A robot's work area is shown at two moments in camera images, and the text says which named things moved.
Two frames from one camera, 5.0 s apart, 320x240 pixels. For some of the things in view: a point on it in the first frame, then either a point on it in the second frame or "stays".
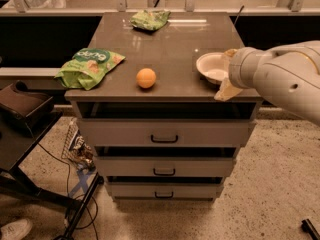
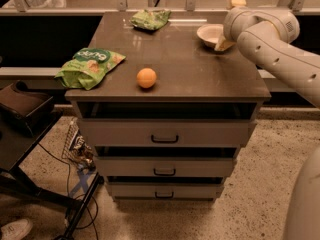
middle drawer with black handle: x=164 y=166 stays
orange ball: x=146 y=78 stays
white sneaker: x=15 y=230 stays
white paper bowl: x=214 y=66 → x=211 y=34
